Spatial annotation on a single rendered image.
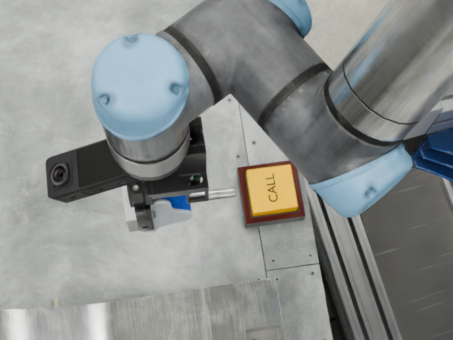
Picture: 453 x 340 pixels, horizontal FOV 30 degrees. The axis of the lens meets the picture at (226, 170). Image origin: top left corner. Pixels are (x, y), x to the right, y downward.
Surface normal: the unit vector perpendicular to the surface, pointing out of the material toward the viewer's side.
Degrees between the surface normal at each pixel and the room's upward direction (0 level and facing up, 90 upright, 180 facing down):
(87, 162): 30
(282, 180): 0
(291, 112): 34
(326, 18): 0
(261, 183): 0
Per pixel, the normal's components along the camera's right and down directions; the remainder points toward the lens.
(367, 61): -0.86, 0.00
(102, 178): -0.48, -0.22
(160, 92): 0.02, -0.30
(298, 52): 0.31, -0.50
